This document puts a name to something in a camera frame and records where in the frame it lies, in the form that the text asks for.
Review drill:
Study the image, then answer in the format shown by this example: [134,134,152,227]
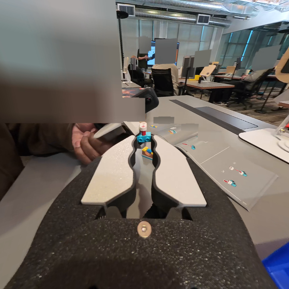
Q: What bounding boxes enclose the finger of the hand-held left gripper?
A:
[123,121,141,136]

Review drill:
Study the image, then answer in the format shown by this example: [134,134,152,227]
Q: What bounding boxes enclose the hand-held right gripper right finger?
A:
[152,135,207,208]

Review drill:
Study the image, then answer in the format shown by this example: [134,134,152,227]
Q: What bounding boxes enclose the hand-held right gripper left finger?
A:
[81,135,137,206]

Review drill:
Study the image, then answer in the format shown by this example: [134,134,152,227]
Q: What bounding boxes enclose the person's left forearm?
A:
[0,123,76,157]

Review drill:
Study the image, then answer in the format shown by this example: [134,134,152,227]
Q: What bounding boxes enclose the white desk stand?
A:
[123,56,131,80]

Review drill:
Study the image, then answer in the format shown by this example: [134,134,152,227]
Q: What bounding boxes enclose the long wooden-edged desk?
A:
[179,79,236,103]

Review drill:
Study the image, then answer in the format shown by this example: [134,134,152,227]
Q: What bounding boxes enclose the person's left hand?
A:
[72,123,123,165]

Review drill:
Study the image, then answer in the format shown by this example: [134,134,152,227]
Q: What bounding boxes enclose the black office chair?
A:
[227,69,275,109]
[151,68,175,97]

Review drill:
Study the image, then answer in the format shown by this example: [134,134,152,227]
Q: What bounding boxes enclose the toy set box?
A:
[122,88,145,98]

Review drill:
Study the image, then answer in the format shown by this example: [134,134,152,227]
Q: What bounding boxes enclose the small multicoloured brick build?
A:
[141,146,154,160]

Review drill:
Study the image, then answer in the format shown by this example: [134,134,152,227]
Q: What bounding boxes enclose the black monitor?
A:
[181,55,196,79]

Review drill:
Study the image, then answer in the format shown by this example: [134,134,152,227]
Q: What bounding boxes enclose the grey instruction booklet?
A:
[149,123,278,212]

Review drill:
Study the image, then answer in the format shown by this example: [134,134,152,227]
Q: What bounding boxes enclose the black floor lamp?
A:
[116,10,129,75]

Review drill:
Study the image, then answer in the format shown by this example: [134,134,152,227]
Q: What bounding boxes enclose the clear acrylic stand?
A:
[274,123,289,152]

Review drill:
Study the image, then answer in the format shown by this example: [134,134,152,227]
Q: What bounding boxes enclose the blue plastic bin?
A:
[261,243,289,289]

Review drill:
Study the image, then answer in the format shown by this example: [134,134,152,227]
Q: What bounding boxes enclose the wood-framed monitor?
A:
[275,48,289,84]

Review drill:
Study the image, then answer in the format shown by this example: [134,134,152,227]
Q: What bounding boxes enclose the silver ventilation duct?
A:
[116,5,232,28]

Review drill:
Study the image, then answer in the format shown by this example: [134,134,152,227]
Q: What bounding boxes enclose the white flat base plate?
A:
[239,128,289,164]

